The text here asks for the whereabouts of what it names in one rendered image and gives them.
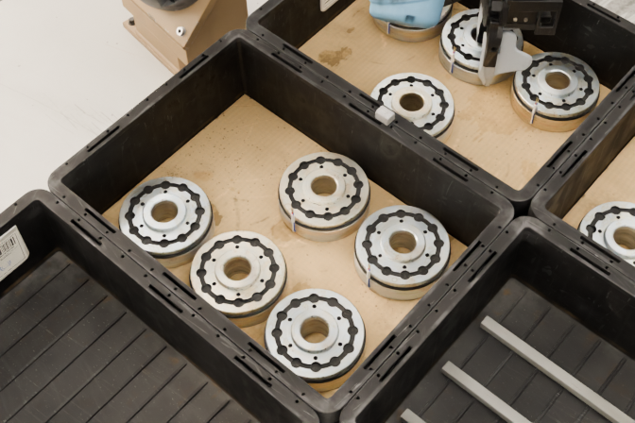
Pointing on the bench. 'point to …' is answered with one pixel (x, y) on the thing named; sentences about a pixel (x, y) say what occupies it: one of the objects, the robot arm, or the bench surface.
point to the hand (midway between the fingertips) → (480, 61)
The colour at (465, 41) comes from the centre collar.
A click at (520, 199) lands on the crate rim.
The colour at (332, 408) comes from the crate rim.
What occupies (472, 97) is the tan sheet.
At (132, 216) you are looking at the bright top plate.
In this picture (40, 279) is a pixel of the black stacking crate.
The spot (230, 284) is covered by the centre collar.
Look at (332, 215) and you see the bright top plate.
